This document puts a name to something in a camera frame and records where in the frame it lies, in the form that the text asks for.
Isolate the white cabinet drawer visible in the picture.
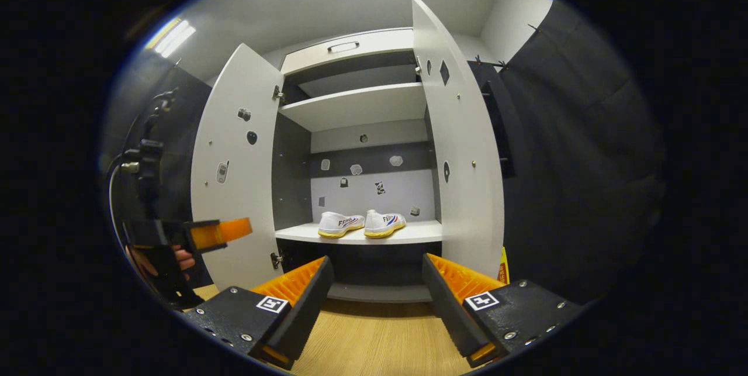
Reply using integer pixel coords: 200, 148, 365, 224
280, 27, 415, 75

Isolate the black right door handle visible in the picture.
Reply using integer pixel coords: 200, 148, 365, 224
482, 81, 518, 179

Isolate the small ceiling light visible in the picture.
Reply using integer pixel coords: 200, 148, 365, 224
146, 18, 196, 58

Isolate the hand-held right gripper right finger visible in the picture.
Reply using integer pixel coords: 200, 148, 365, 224
422, 253, 585, 368

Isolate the grey cable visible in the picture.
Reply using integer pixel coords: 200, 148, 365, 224
107, 161, 141, 260

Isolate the white and grey shoe cabinet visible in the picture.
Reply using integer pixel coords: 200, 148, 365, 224
190, 0, 506, 303

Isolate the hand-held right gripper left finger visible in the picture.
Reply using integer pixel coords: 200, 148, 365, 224
181, 255, 335, 371

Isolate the white cabinet door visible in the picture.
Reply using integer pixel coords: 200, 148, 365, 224
411, 0, 506, 283
190, 43, 285, 292

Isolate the white striped canvas shoe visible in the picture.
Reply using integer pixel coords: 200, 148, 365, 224
317, 211, 366, 239
364, 209, 407, 239

